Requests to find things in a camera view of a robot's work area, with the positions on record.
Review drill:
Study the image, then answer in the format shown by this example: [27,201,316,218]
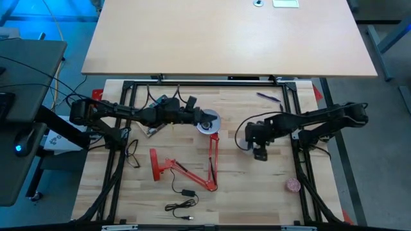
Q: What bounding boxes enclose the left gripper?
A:
[179,107,211,128]

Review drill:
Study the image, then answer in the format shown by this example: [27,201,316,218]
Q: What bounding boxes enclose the red articulated desk lamp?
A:
[149,108,222,193]

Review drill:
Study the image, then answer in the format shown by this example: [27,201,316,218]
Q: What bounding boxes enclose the black lamp power cord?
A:
[164,168,200,222]

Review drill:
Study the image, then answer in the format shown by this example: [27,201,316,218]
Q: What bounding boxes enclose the purple pen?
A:
[256,92,282,103]

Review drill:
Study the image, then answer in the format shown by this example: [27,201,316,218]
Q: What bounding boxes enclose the illustrated booklet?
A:
[146,94,168,138]

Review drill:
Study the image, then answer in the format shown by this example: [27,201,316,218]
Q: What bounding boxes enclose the pink round disc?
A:
[285,178,302,194]

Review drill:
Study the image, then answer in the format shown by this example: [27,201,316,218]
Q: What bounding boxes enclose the black eyeglasses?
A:
[125,139,141,169]

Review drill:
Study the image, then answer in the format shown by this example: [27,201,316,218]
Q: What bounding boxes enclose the light wooden desk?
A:
[81,0,378,79]

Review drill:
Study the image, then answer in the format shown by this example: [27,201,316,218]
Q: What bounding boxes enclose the white outlet plate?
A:
[272,0,300,8]

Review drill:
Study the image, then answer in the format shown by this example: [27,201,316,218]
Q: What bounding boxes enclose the white printed box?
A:
[43,114,90,152]

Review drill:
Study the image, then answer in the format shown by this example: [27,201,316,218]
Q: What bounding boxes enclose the black computer mouse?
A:
[13,127,37,158]

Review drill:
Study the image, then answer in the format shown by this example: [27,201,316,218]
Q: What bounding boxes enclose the dark grey side desk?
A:
[0,38,68,207]

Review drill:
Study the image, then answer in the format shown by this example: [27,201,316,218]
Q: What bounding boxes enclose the black caster wheel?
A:
[28,191,44,203]

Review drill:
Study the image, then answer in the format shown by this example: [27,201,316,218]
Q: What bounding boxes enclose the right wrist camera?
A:
[252,146,268,162]

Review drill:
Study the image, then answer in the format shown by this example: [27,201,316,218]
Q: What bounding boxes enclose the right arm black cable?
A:
[234,111,285,152]

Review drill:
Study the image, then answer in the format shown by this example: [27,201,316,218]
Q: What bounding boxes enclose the black aluminium frame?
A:
[72,78,346,231]

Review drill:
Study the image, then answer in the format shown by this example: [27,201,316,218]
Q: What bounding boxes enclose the silver metal bracket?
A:
[101,224,139,231]
[281,225,318,231]

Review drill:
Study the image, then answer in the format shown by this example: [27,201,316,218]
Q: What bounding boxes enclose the yellow cable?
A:
[41,0,65,112]

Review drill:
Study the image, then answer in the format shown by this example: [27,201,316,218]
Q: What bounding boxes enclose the grey metal desk frame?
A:
[365,19,411,81]

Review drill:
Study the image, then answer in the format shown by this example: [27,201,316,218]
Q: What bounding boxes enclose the thin black desk cable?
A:
[0,82,78,100]
[0,55,97,107]

